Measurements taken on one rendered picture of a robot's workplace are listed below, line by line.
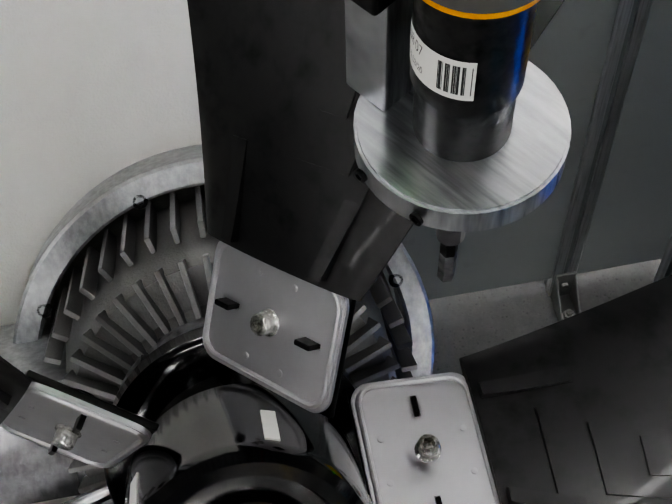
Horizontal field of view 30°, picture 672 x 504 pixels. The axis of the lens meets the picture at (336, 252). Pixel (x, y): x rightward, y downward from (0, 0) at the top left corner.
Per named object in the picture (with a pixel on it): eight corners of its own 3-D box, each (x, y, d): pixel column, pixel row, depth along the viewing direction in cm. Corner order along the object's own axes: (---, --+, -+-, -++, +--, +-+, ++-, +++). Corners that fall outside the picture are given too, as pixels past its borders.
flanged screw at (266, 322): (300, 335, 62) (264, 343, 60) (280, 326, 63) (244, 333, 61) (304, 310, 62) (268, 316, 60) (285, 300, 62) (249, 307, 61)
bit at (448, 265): (444, 291, 48) (452, 217, 44) (426, 272, 49) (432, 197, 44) (465, 277, 49) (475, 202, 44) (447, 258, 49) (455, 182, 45)
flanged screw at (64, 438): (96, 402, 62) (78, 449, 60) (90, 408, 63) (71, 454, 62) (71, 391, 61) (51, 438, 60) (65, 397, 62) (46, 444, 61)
